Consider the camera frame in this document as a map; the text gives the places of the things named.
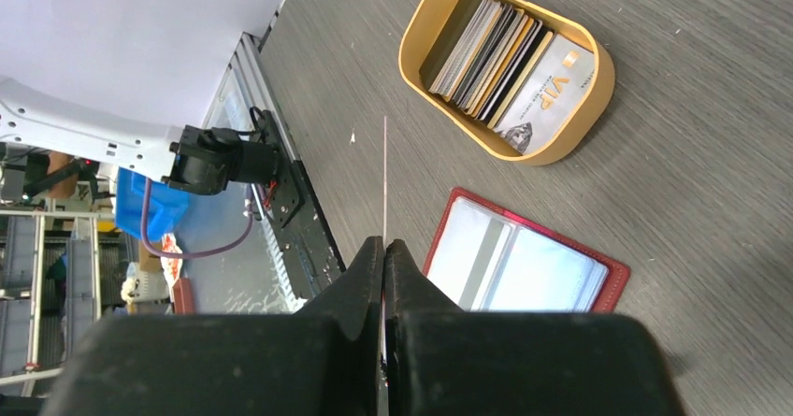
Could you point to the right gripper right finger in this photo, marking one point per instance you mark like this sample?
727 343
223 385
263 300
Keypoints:
442 360

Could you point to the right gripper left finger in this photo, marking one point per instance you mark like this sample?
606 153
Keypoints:
320 360

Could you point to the red card holder wallet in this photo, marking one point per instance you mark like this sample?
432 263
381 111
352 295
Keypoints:
485 257

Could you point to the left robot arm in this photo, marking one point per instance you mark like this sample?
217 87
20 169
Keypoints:
190 159

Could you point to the white card in tray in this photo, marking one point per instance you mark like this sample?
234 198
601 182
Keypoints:
553 82

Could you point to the black card in tray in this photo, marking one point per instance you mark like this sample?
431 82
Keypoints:
452 30

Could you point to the oval wooden card tray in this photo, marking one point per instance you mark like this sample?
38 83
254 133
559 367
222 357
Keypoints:
485 64

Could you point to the blue plastic bin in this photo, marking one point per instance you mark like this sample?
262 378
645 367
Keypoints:
166 206

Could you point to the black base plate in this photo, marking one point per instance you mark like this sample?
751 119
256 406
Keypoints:
306 246

